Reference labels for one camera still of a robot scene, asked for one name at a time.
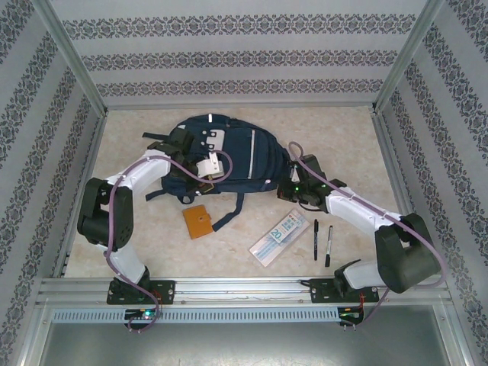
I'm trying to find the orange snap-button case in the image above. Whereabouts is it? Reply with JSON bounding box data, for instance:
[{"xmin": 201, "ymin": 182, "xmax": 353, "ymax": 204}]
[{"xmin": 181, "ymin": 205, "xmax": 212, "ymax": 241}]

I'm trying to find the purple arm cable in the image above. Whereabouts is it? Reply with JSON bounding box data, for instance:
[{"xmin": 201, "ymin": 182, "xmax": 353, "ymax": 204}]
[
  {"xmin": 104, "ymin": 150, "xmax": 235, "ymax": 333},
  {"xmin": 288, "ymin": 141, "xmax": 449, "ymax": 331}
]

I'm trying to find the aluminium frame post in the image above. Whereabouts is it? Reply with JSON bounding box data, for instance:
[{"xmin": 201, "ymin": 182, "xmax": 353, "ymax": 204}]
[
  {"xmin": 372, "ymin": 0, "xmax": 447, "ymax": 114},
  {"xmin": 32, "ymin": 0, "xmax": 108, "ymax": 115}
]

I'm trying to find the slotted grey cable duct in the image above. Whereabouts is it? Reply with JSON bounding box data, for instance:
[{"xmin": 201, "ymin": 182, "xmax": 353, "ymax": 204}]
[{"xmin": 50, "ymin": 307, "xmax": 365, "ymax": 324}]

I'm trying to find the black marker white label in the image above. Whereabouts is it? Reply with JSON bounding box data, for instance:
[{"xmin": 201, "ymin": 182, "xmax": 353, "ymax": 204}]
[{"xmin": 324, "ymin": 225, "xmax": 335, "ymax": 268}]

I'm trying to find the grey sheet metal panel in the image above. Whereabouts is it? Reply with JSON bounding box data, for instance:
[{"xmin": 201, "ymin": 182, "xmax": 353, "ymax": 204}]
[{"xmin": 36, "ymin": 322, "xmax": 468, "ymax": 366}]

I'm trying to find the aluminium mounting rail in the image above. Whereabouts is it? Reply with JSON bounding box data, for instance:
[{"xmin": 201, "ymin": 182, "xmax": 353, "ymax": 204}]
[{"xmin": 36, "ymin": 277, "xmax": 448, "ymax": 306}]

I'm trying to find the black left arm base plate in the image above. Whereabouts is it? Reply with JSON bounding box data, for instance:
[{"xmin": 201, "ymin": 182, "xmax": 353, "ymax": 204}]
[{"xmin": 106, "ymin": 280, "xmax": 177, "ymax": 306}]

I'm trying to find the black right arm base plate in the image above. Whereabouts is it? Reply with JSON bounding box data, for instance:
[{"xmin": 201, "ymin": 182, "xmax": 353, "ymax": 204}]
[{"xmin": 310, "ymin": 278, "xmax": 380, "ymax": 305}]

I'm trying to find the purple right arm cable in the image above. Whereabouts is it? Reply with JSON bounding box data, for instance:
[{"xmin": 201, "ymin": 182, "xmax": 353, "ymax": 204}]
[{"xmin": 288, "ymin": 141, "xmax": 449, "ymax": 331}]

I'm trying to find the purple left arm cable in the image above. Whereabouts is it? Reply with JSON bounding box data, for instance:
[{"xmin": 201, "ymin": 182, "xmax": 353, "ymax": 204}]
[{"xmin": 104, "ymin": 150, "xmax": 235, "ymax": 333}]

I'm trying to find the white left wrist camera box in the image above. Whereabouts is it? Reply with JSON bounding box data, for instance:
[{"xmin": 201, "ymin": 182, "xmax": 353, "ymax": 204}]
[{"xmin": 195, "ymin": 151, "xmax": 223, "ymax": 181}]

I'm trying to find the aluminium back rail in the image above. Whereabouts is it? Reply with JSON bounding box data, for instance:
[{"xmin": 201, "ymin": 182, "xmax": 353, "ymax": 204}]
[{"xmin": 104, "ymin": 101, "xmax": 378, "ymax": 112}]

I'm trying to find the navy blue backpack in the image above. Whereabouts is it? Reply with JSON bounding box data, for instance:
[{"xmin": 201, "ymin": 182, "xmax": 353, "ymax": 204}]
[{"xmin": 141, "ymin": 111, "xmax": 297, "ymax": 233}]

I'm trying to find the clear packaged ruler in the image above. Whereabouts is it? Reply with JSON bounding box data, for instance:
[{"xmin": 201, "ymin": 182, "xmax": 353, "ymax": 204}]
[{"xmin": 249, "ymin": 204, "xmax": 307, "ymax": 267}]

